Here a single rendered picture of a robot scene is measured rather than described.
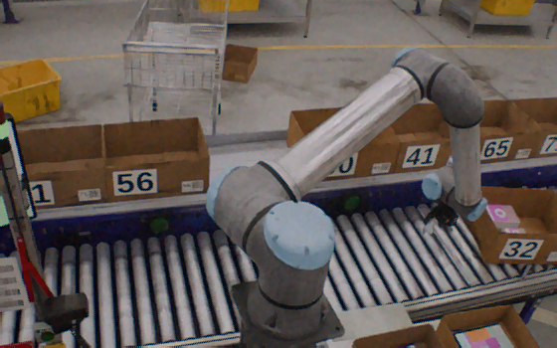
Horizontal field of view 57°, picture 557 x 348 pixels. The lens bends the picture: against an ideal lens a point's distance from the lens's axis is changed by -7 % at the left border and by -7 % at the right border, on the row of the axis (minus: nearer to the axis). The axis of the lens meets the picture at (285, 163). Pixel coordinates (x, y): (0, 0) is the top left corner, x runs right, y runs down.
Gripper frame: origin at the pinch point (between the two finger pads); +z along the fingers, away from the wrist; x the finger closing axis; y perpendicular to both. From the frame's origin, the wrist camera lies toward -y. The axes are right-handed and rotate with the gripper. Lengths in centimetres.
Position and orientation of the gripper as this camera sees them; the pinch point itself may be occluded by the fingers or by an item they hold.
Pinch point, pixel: (433, 231)
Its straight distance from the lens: 227.0
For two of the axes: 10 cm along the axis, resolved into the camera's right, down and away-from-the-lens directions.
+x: 9.6, -0.9, 2.8
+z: -1.0, 8.0, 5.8
